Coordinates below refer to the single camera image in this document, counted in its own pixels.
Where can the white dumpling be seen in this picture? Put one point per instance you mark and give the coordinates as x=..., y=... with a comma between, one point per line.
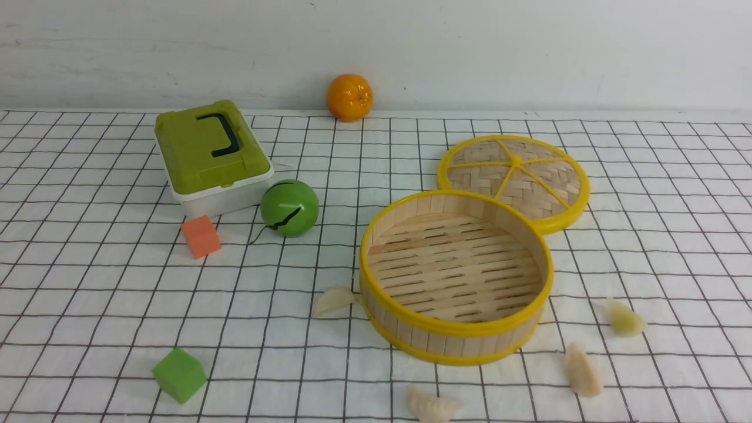
x=333, y=299
x=582, y=375
x=429, y=408

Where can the greenish dumpling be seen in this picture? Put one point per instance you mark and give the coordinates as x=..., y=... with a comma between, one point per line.
x=623, y=321

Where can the bamboo steamer tray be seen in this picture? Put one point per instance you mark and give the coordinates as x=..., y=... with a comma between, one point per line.
x=453, y=277

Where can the bamboo steamer lid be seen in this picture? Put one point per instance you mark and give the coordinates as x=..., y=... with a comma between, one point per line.
x=541, y=182

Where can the green ball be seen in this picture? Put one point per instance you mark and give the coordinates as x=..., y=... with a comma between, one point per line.
x=290, y=207

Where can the orange fruit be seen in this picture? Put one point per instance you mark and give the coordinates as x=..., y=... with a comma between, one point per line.
x=350, y=97

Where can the green lidded storage box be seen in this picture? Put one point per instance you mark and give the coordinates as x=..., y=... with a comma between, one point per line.
x=213, y=161

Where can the orange foam cube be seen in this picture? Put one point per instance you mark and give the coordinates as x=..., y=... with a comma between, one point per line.
x=201, y=237

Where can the green foam cube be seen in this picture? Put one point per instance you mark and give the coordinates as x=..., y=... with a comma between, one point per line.
x=180, y=375

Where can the white checkered tablecloth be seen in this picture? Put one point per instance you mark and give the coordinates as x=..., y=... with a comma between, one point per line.
x=98, y=285

